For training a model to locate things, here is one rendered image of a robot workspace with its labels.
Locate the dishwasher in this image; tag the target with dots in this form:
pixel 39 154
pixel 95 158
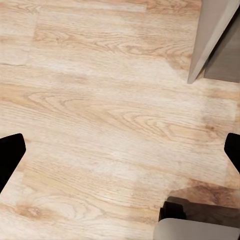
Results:
pixel 223 64

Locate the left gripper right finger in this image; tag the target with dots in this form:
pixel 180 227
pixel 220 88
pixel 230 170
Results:
pixel 232 149

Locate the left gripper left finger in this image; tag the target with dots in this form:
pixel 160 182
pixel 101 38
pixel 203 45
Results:
pixel 12 149

